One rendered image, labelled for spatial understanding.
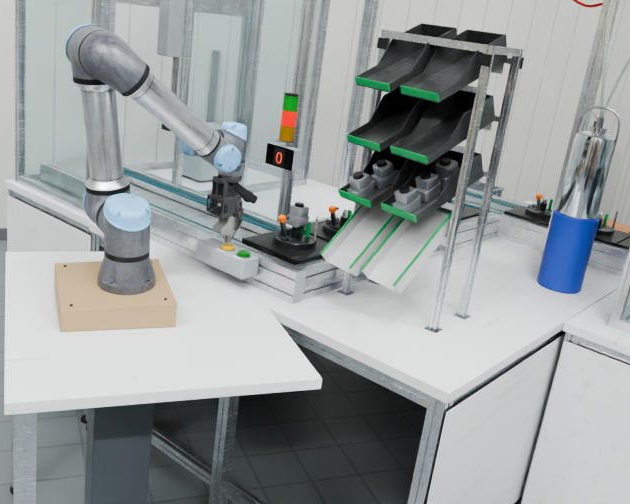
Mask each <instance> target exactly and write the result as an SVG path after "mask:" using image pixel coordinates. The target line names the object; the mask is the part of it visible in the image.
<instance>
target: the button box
mask: <svg viewBox="0 0 630 504"><path fill-rule="evenodd" d="M222 244H224V242H221V241H219V240H217V239H214V238H210V239H205V240H199V241H197V246H196V259H198V260H200V261H202V262H204V263H206V264H209V265H211V266H213V267H215V268H217V269H219V270H222V271H224V272H226V273H228V274H230V275H233V276H235V277H237V278H239V279H246V278H249V277H253V276H257V274H258V265H259V257H257V256H255V255H252V254H250V257H240V256H238V255H237V252H238V251H239V250H240V249H238V248H236V247H234V250H223V249H222V248H221V245H222Z"/></svg>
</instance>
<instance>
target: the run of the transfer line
mask: <svg viewBox="0 0 630 504"><path fill-rule="evenodd" d="M482 197H483V192H480V191H477V190H473V189H470V188H467V192H466V197H465V202H464V206H467V207H470V208H474V209H477V210H480V206H481V202H482ZM522 206H524V204H523V203H520V202H516V201H512V200H509V199H505V198H502V197H498V196H495V195H492V199H491V204H490V209H489V213H488V216H492V217H493V221H492V222H491V223H492V226H491V230H490V233H488V234H489V239H491V238H494V237H498V238H501V239H504V240H508V241H511V242H514V243H517V244H520V245H523V246H527V247H530V248H533V249H536V250H539V251H542V250H543V246H544V242H545V238H546V234H547V230H548V226H546V225H542V224H539V223H536V222H532V221H529V220H525V219H522V218H519V217H515V216H512V215H508V214H504V212H505V211H507V210H511V209H514V208H518V207H522ZM628 252H629V250H628V249H624V248H621V247H617V246H614V245H611V244H607V243H604V242H600V241H597V240H594V243H593V246H592V250H591V254H590V258H589V261H588V265H587V266H590V267H593V268H596V269H599V270H603V271H606V272H609V273H612V274H615V275H618V276H622V273H623V270H624V266H625V263H626V259H627V256H628Z"/></svg>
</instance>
